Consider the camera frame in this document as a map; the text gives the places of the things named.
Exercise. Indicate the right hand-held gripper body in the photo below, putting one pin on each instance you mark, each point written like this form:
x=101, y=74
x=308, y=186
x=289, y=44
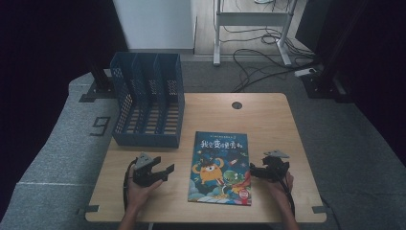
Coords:
x=277, y=166

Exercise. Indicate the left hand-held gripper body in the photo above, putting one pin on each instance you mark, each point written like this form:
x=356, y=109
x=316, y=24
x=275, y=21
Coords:
x=143, y=175

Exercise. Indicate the blue plastic file rack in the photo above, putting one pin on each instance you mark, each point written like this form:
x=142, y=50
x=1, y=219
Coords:
x=145, y=140

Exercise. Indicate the illustrated children's picture book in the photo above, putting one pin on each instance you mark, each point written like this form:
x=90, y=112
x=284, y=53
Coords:
x=220, y=172

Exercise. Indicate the person's left hand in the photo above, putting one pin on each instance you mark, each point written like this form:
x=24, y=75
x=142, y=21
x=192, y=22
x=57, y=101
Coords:
x=139, y=195

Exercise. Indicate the person's right hand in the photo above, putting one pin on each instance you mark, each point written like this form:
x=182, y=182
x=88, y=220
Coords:
x=282, y=191

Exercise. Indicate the dark table foot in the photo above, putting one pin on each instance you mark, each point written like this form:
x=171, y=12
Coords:
x=87, y=209
x=321, y=209

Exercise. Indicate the black metal stand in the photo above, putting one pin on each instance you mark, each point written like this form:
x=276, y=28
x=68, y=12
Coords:
x=100, y=87
x=322, y=86

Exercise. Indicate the white power strip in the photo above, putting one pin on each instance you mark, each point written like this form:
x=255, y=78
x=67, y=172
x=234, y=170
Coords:
x=304, y=72

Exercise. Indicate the white metal desk frame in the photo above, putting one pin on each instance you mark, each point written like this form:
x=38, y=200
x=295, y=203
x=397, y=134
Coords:
x=252, y=18

